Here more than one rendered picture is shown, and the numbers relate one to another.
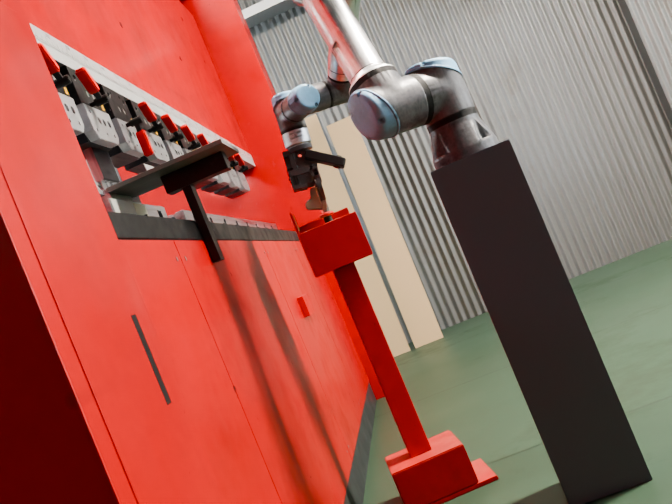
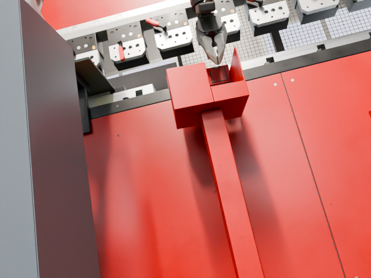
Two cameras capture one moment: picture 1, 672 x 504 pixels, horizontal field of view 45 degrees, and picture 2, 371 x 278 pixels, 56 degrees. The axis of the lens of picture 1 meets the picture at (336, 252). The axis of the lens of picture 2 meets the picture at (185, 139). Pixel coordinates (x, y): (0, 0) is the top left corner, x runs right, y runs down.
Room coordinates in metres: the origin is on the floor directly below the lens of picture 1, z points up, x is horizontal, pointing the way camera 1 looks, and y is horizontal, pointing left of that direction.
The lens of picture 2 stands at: (2.10, -0.93, 0.32)
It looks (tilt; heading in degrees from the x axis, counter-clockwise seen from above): 17 degrees up; 90
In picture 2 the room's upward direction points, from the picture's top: 12 degrees counter-clockwise
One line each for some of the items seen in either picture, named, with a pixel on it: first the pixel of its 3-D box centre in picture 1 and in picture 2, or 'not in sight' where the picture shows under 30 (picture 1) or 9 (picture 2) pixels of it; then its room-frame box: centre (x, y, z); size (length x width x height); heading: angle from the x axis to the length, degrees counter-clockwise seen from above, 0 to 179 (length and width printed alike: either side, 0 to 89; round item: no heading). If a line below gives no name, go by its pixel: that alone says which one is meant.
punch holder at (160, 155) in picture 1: (137, 138); (173, 34); (2.13, 0.37, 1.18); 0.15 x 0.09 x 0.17; 176
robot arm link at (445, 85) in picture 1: (436, 91); not in sight; (1.79, -0.35, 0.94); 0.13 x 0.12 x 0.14; 113
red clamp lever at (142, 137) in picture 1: (140, 137); (121, 51); (1.91, 0.33, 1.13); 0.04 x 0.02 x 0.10; 86
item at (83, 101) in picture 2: (211, 210); (79, 103); (1.74, 0.21, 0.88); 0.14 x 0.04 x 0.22; 86
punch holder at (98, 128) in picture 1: (77, 114); (84, 57); (1.73, 0.40, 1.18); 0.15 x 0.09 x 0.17; 176
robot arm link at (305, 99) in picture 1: (306, 100); not in sight; (2.14, -0.08, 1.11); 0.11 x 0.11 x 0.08; 23
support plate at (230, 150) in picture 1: (175, 169); (80, 80); (1.75, 0.25, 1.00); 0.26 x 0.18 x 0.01; 86
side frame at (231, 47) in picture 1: (230, 207); not in sight; (4.04, 0.40, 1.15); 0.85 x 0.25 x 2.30; 86
